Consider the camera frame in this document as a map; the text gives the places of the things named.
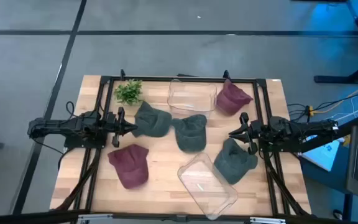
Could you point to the black aluminium crossbar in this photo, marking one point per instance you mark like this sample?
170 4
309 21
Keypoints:
26 217

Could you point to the small green potted plant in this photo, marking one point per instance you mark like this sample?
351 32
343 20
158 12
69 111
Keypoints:
129 91

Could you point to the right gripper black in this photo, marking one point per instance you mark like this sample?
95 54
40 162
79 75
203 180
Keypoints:
255 132

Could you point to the black desk beam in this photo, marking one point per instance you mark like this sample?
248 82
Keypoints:
322 141

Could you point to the clear plastic bin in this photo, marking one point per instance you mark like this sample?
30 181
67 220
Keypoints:
191 96
204 186

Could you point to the black frame clamp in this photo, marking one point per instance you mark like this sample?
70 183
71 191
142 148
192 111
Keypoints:
122 74
226 74

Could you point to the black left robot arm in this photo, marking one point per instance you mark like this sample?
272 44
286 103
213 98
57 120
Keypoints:
57 126

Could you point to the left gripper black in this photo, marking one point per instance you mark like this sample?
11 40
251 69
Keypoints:
113 126

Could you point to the white box blue print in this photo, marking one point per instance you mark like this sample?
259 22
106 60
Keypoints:
322 155

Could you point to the dark green baseball cap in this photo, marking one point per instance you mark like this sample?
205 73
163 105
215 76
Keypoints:
191 133
233 165
152 121

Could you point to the black desk pole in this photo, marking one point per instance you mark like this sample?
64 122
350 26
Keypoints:
347 207

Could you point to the black desk foot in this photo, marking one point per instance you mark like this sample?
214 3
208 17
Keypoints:
337 79

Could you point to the silver frame bracket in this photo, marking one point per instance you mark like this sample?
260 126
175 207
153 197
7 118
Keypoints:
267 221
95 218

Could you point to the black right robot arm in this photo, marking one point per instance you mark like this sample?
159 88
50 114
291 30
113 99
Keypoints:
306 129

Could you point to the maroon baseball cap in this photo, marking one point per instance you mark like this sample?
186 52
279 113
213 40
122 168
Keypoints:
130 166
232 98

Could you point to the black aluminium table frame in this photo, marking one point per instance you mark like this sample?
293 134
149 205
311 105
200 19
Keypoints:
160 78

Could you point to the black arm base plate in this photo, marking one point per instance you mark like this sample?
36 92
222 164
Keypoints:
82 143
284 148

